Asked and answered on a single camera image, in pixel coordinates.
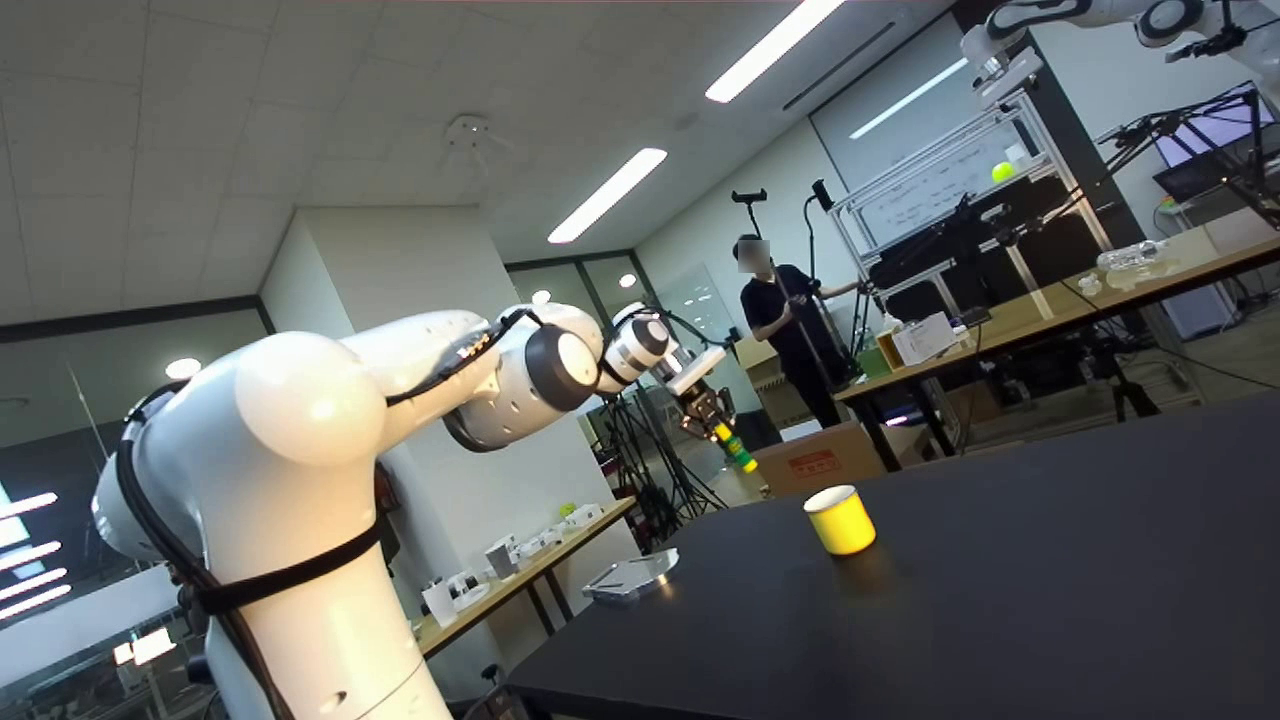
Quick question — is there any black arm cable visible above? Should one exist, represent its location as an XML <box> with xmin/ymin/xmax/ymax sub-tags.
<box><xmin>110</xmin><ymin>385</ymin><xmax>404</xmax><ymax>720</ymax></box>

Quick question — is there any shiny metal plate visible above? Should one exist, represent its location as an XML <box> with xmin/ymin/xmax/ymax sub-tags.
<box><xmin>579</xmin><ymin>545</ymin><xmax>683</xmax><ymax>613</ymax></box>

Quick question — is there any long ceiling light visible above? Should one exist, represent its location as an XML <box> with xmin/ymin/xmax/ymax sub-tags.
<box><xmin>699</xmin><ymin>0</ymin><xmax>849</xmax><ymax>109</ymax></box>

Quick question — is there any brown cardboard box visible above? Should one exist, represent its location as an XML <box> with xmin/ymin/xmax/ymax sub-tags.
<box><xmin>747</xmin><ymin>415</ymin><xmax>892</xmax><ymax>502</ymax></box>

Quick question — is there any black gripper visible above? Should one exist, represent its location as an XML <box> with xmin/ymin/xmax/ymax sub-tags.
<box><xmin>669</xmin><ymin>346</ymin><xmax>744</xmax><ymax>449</ymax></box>

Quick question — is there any short ceiling light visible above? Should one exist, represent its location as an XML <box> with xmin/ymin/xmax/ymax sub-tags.
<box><xmin>544</xmin><ymin>142</ymin><xmax>672</xmax><ymax>247</ymax></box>

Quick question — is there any black camera stand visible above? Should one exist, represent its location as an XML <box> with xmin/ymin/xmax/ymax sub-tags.
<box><xmin>726</xmin><ymin>184</ymin><xmax>770</xmax><ymax>247</ymax></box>

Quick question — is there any yellow cup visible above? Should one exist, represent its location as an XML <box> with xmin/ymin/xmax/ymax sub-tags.
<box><xmin>798</xmin><ymin>481</ymin><xmax>881</xmax><ymax>559</ymax></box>

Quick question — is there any green yellow toy bottle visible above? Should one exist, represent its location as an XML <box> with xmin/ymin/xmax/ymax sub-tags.
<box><xmin>710</xmin><ymin>415</ymin><xmax>764</xmax><ymax>481</ymax></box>

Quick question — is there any person in dark clothes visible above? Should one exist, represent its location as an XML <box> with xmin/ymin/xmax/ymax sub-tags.
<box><xmin>726</xmin><ymin>231</ymin><xmax>856</xmax><ymax>433</ymax></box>

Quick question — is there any long wooden table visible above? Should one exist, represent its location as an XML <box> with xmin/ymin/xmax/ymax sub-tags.
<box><xmin>830</xmin><ymin>231</ymin><xmax>1280</xmax><ymax>471</ymax></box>

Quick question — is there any small wooden table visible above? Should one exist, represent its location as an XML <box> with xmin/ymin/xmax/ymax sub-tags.
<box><xmin>413</xmin><ymin>491</ymin><xmax>639</xmax><ymax>662</ymax></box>

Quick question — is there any whiteboard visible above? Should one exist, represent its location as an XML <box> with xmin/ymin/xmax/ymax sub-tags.
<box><xmin>813</xmin><ymin>52</ymin><xmax>1044</xmax><ymax>244</ymax></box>

